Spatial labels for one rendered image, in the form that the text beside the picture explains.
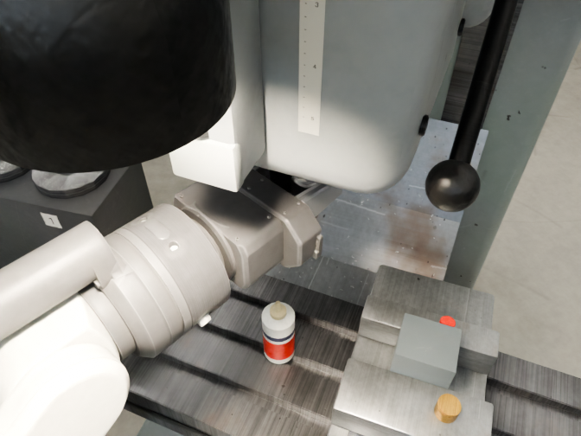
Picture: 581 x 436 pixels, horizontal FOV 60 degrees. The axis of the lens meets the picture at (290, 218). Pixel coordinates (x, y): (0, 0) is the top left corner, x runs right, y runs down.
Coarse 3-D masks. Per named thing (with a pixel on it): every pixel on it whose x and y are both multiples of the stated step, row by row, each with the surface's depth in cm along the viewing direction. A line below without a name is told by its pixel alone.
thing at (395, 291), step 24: (384, 288) 65; (408, 288) 65; (432, 288) 65; (456, 288) 65; (384, 312) 57; (408, 312) 57; (432, 312) 62; (456, 312) 62; (480, 312) 62; (360, 336) 60; (384, 336) 58; (480, 336) 55; (360, 360) 58; (384, 360) 58; (480, 360) 55; (456, 384) 56; (480, 384) 56; (336, 432) 52
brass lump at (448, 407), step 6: (444, 396) 49; (450, 396) 49; (438, 402) 48; (444, 402) 48; (450, 402) 48; (456, 402) 48; (438, 408) 48; (444, 408) 48; (450, 408) 48; (456, 408) 48; (438, 414) 48; (444, 414) 47; (450, 414) 47; (456, 414) 47; (444, 420) 48; (450, 420) 48
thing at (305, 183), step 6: (270, 174) 41; (270, 180) 41; (276, 180) 41; (282, 180) 40; (288, 180) 40; (294, 180) 40; (300, 180) 40; (306, 180) 40; (282, 186) 41; (288, 186) 40; (294, 186) 40; (300, 186) 41; (306, 186) 41; (294, 192) 41; (300, 192) 41
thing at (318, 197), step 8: (320, 184) 42; (304, 192) 40; (312, 192) 41; (320, 192) 41; (328, 192) 42; (336, 192) 43; (304, 200) 40; (312, 200) 41; (320, 200) 42; (328, 200) 43; (312, 208) 41; (320, 208) 42
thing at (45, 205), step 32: (0, 160) 64; (0, 192) 60; (32, 192) 60; (64, 192) 59; (96, 192) 60; (128, 192) 64; (0, 224) 64; (32, 224) 62; (64, 224) 60; (96, 224) 59; (0, 256) 70
